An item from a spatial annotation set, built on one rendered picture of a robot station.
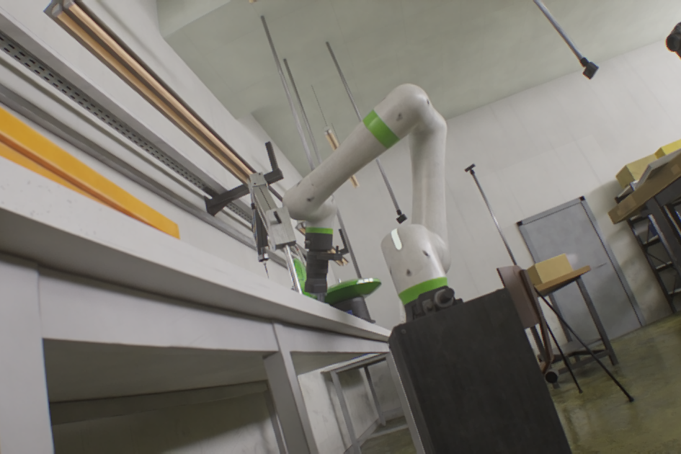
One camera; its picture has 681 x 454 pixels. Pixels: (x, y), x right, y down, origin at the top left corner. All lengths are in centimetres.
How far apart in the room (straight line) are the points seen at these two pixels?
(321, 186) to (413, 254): 36
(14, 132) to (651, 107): 816
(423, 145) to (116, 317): 100
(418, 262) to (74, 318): 76
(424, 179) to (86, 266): 98
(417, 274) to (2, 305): 82
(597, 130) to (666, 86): 163
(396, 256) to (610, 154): 663
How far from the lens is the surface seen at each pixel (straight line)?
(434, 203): 117
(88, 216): 35
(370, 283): 151
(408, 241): 98
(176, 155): 248
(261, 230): 161
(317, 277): 131
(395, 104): 111
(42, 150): 46
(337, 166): 114
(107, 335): 40
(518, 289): 132
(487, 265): 633
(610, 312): 666
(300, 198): 118
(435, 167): 121
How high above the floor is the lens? 73
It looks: 20 degrees up
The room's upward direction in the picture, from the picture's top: 18 degrees counter-clockwise
